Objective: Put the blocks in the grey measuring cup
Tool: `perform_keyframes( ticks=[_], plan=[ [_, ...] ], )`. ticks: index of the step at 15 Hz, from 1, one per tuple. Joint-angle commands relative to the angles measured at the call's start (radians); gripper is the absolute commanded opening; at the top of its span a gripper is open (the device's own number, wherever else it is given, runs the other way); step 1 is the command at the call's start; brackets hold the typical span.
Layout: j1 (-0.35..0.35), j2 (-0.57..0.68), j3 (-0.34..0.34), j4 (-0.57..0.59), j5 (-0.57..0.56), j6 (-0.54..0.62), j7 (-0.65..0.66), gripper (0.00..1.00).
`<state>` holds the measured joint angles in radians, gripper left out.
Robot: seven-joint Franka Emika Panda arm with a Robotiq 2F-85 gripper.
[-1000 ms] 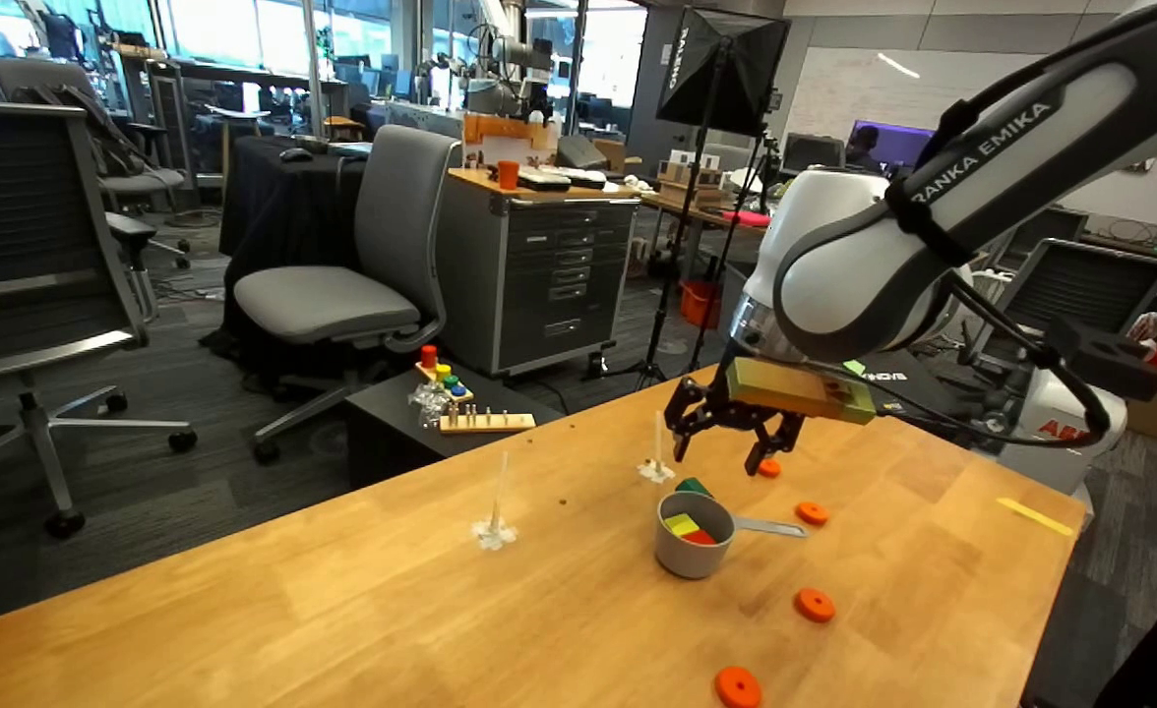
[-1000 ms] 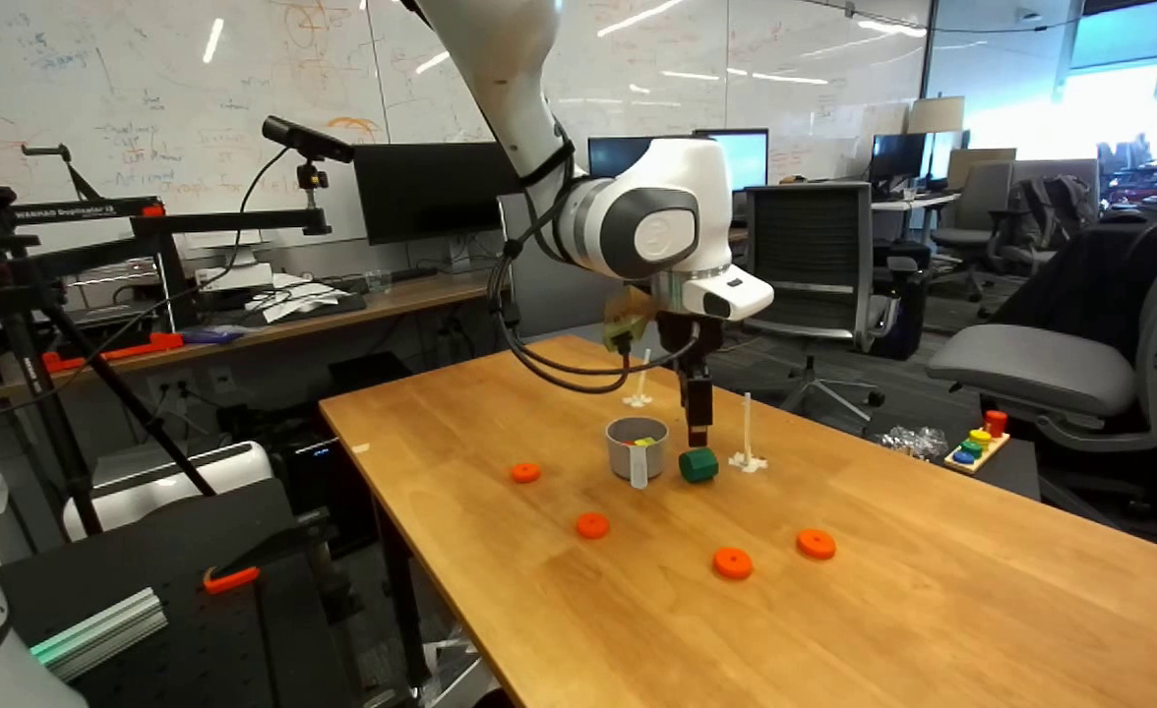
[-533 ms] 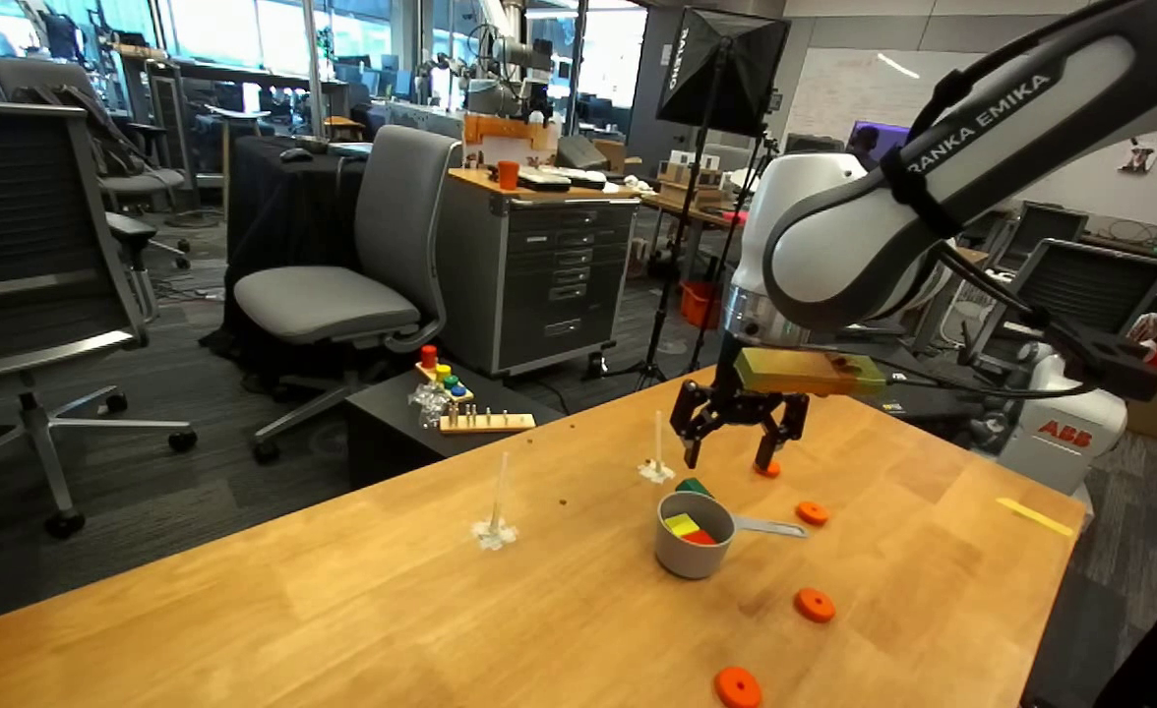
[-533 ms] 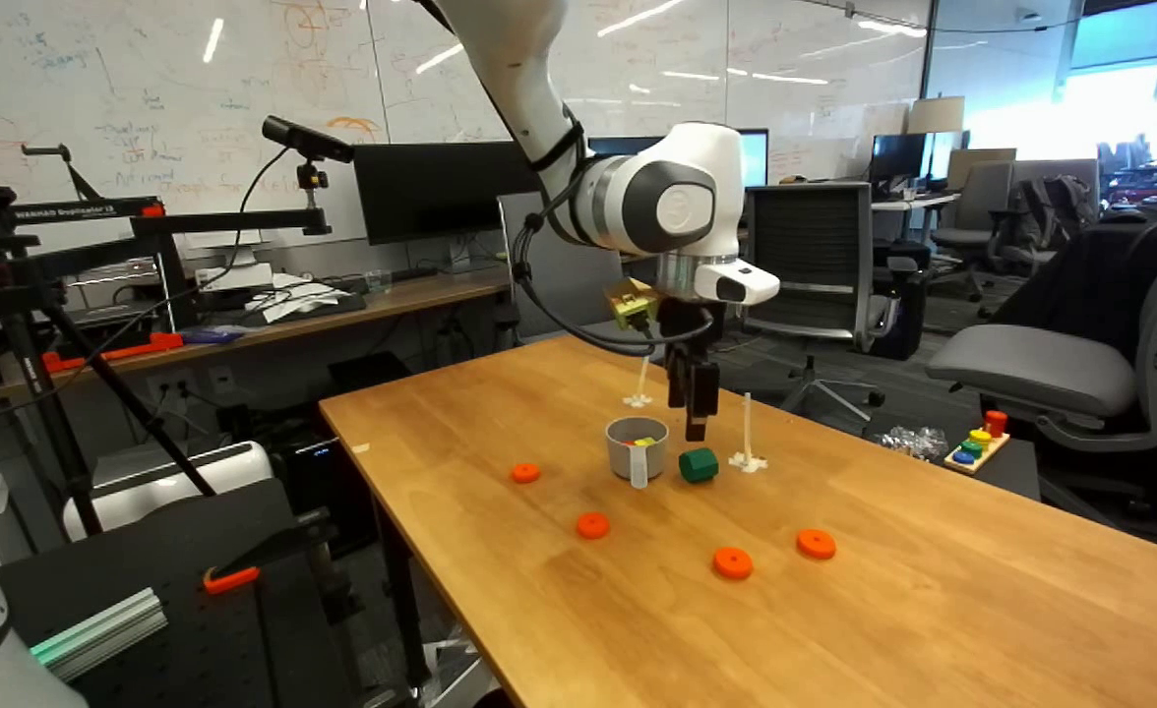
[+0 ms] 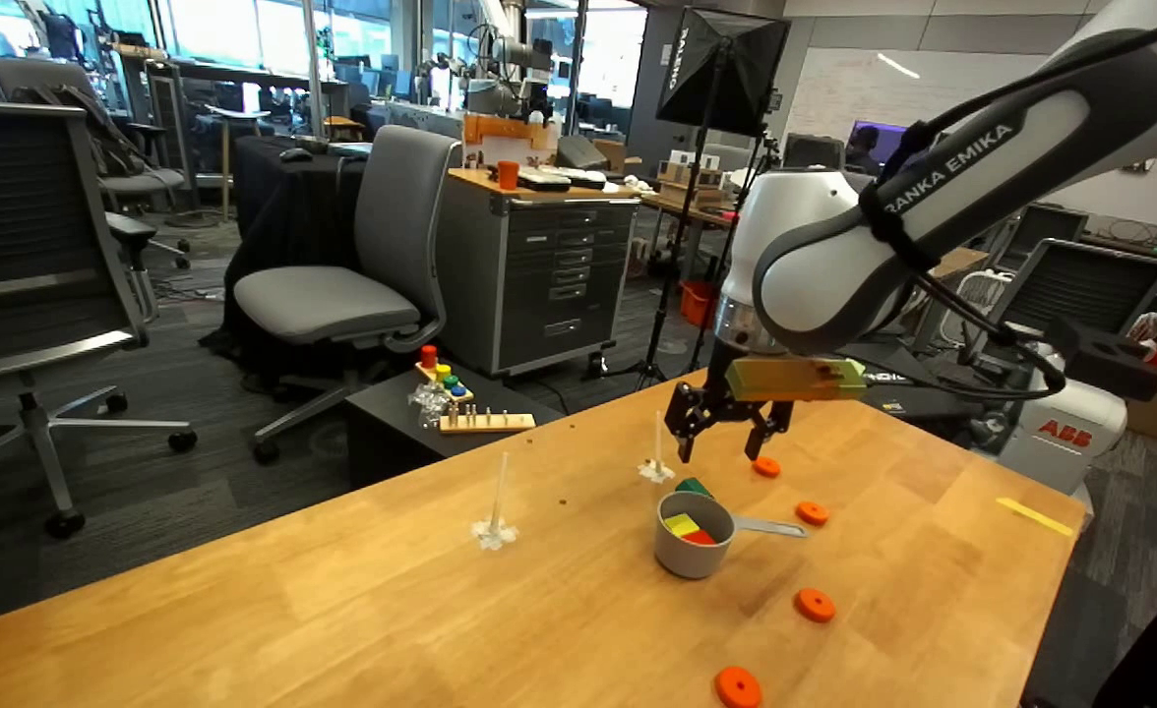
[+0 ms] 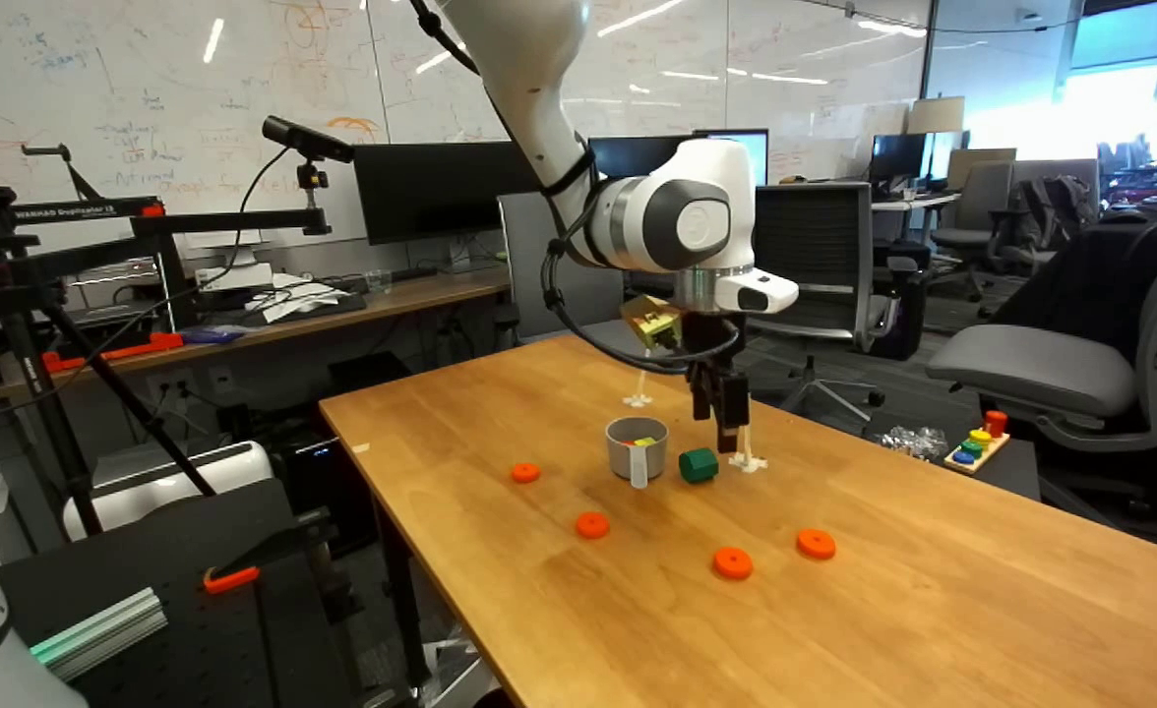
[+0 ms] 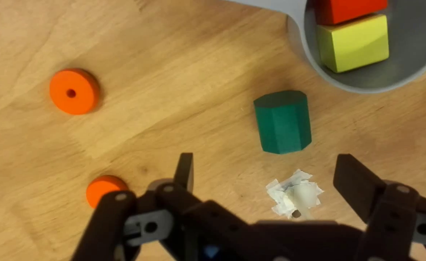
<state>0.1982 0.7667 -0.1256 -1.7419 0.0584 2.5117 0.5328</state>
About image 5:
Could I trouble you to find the grey office chair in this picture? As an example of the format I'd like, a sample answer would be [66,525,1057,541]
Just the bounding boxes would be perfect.
[229,123,468,464]

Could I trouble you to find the clear plastic pieces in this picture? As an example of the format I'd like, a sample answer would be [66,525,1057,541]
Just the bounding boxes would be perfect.
[406,383,455,428]

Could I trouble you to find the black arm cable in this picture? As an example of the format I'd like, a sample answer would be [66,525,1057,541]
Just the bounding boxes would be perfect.
[867,115,1065,405]

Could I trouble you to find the grey measuring cup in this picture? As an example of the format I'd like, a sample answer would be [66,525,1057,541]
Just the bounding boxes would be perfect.
[653,486,809,583]

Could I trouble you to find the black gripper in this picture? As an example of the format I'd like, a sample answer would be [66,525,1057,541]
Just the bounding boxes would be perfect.
[665,343,798,464]

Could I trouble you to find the black side table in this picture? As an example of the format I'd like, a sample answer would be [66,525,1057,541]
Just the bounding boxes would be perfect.
[338,371,543,486]

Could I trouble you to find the white ABB robot base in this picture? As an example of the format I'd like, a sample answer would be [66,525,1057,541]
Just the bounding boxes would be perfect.
[994,371,1133,499]

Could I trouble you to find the grey drawer cabinet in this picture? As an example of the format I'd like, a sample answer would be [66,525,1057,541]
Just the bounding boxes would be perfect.
[435,165,646,384]

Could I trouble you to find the yellow tape strip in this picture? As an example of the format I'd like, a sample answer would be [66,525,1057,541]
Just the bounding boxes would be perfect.
[990,490,1080,541]

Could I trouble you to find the wrist camera with tan mount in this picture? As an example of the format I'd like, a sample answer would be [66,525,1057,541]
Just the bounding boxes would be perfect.
[718,352,871,405]

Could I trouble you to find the colourful stacking toy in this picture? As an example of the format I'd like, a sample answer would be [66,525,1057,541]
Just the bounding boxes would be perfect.
[411,343,474,407]

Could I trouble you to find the white peg stand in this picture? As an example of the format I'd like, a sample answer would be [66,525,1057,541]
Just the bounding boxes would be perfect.
[637,418,678,486]
[473,444,524,554]

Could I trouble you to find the black mesh office chair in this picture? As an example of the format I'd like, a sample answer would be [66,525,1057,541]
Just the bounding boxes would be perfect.
[0,95,202,541]

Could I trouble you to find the black softbox light on stand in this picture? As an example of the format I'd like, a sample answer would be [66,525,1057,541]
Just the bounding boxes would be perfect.
[632,8,796,384]

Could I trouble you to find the black draped table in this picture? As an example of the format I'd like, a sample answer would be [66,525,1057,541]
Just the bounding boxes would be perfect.
[215,130,376,312]

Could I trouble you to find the wooden toy tray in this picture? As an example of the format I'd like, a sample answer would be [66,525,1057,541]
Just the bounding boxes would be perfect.
[434,405,539,435]

